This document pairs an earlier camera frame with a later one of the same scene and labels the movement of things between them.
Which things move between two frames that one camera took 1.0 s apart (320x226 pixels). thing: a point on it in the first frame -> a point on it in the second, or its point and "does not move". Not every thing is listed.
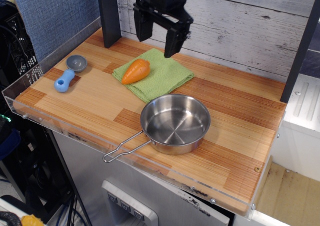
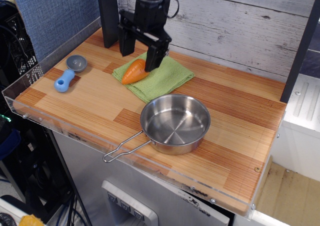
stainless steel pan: (175, 124) does not move
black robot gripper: (167, 3) -> (147, 24)
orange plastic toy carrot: (138, 70) does not move
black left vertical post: (109, 13) does not move
